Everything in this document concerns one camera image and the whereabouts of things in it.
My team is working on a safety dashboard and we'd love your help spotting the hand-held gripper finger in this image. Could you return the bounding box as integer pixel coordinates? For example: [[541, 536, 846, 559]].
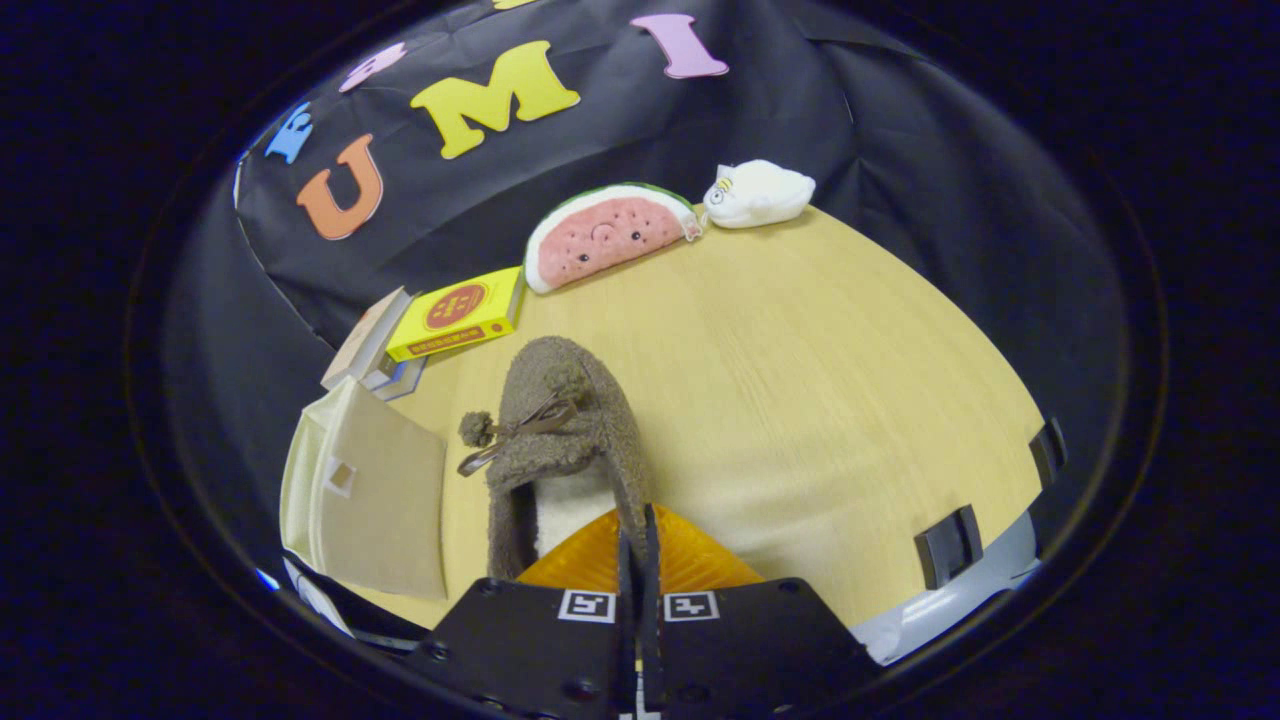
[[640, 503, 883, 720], [400, 505, 639, 720]]

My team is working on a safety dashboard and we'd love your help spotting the brown fuzzy shoe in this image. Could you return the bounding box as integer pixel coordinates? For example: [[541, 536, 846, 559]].
[[457, 336, 651, 581]]

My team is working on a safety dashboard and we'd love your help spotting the beige fabric storage box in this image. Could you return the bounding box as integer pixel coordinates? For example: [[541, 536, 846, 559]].
[[280, 376, 449, 601]]

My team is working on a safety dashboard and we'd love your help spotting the black table edge clamp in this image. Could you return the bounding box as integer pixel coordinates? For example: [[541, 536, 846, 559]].
[[914, 504, 986, 591], [1028, 418, 1069, 491]]

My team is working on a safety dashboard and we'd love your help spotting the person's white clothing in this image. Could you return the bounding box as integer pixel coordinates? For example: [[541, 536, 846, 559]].
[[850, 510, 1041, 666]]

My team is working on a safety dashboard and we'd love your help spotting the blue book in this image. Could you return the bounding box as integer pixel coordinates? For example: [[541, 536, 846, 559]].
[[372, 355, 429, 402]]

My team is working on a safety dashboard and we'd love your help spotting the yellow book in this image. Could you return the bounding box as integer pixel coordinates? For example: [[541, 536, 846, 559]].
[[386, 265, 528, 363]]

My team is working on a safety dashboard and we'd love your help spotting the beige cover book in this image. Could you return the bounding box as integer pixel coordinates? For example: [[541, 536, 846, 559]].
[[320, 287, 413, 391]]

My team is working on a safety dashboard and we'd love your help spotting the watermelon slice plush toy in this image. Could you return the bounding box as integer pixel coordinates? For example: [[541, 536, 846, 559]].
[[523, 182, 701, 295]]

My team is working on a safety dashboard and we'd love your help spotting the white plush toy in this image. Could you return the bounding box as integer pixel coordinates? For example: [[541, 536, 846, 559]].
[[702, 159, 817, 230]]

